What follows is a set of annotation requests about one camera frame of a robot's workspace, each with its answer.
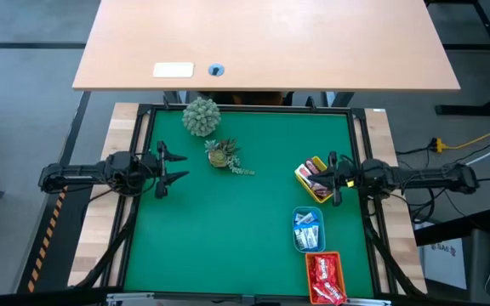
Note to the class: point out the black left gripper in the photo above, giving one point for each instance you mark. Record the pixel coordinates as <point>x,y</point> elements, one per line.
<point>155,168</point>

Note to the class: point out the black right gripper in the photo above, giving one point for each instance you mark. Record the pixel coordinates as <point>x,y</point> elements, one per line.
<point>353,176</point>

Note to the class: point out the brown candy bar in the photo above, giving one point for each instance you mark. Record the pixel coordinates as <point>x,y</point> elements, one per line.
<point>321,192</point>
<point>311,165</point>

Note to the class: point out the red Skittles candy bag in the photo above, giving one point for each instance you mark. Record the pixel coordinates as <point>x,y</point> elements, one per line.
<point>330,293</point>
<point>323,268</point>

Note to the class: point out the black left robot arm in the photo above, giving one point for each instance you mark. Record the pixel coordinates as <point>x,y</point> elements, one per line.
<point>83,172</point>

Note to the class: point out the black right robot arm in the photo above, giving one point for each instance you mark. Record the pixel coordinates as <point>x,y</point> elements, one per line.
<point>423,178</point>

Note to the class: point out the yellow slotted plastic basket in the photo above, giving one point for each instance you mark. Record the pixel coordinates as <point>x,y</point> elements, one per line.
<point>302,183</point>

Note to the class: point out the trailing succulent in dark pot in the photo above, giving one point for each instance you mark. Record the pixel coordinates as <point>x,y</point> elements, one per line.
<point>218,158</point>

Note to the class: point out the light blue plastic bin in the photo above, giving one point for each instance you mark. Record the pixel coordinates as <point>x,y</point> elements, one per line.
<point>322,229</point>

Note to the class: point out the round succulent in white pot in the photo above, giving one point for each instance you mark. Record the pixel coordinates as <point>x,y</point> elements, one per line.
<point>201,117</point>

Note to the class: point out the orange slotted plastic basket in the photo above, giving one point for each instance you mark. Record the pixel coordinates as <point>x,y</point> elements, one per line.
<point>343,272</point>

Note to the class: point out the white rectangular pad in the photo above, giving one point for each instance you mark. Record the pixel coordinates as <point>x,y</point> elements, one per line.
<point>173,70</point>

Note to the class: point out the silver aluminium extrusion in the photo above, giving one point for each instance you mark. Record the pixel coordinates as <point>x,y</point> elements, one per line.
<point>368,302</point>
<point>130,298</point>

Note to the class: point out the hazard striped black plate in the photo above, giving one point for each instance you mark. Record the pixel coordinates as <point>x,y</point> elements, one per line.
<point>53,229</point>

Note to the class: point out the light wooden desk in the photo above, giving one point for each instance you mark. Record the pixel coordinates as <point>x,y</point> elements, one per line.
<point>270,42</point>

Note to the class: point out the white cardboard box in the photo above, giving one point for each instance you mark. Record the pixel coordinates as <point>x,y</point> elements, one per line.
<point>445,263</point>

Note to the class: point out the black frame clamp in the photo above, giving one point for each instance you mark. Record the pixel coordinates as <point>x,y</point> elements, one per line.
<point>311,103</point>

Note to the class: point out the black aluminium table frame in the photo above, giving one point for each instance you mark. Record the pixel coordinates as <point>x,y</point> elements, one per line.
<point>249,108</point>

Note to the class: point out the black desk leg frame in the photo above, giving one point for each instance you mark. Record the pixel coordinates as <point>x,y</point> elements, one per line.
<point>462,110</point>

